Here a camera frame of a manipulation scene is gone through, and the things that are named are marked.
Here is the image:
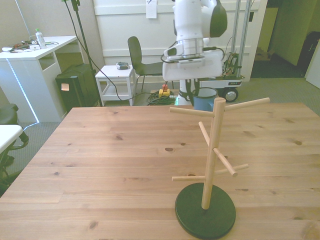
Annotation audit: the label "black bag in hallway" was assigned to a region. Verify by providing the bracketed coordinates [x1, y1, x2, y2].
[298, 30, 320, 74]

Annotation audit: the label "cardboard boxes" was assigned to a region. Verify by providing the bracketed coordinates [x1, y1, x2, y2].
[254, 46, 273, 61]

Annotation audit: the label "coiled dark cable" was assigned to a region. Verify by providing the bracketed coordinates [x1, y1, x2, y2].
[145, 91, 177, 106]

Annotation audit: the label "wheeled cart with electronics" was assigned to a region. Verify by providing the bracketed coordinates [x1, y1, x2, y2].
[197, 51, 245, 104]

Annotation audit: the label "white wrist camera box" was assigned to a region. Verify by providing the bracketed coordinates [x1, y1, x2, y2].
[164, 54, 207, 66]

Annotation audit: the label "white side table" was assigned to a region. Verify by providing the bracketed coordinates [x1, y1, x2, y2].
[95, 64, 138, 107]

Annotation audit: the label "black office chair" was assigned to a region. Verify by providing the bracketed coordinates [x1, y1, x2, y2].
[0, 103, 30, 186]

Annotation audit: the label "white desk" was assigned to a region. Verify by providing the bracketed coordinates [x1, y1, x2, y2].
[0, 35, 85, 124]

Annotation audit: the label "red handled tool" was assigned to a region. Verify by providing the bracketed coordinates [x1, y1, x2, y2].
[9, 42, 29, 53]

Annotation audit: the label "black computer tower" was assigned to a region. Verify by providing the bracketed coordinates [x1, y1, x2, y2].
[54, 63, 99, 114]

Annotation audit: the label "black tripod cable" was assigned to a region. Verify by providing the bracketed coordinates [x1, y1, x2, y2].
[63, 0, 161, 102]

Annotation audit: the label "white paper sheet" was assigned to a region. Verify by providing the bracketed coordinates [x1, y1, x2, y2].
[145, 0, 158, 19]

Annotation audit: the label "aluminium profile post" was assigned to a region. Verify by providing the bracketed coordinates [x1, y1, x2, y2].
[231, 0, 242, 54]
[241, 0, 253, 79]

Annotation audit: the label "white panel at doorway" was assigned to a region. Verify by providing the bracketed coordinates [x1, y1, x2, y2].
[304, 46, 320, 90]

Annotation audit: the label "white table top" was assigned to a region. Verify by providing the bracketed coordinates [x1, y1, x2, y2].
[0, 124, 24, 154]

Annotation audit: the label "blue enamel mug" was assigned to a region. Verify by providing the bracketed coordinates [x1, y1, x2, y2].
[191, 87, 219, 111]

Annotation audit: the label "black tripod stand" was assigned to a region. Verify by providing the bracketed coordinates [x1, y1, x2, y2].
[61, 0, 104, 108]

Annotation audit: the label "wooden mug tree black base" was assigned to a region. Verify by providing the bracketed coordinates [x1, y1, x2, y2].
[169, 97, 271, 239]

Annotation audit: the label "clear plastic bottle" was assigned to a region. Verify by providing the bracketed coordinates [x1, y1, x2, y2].
[34, 27, 48, 50]

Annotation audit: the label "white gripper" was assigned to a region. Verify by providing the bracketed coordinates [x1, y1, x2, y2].
[161, 48, 224, 102]

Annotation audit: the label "yellow emergency stop button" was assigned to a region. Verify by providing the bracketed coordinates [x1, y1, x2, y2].
[158, 84, 171, 99]

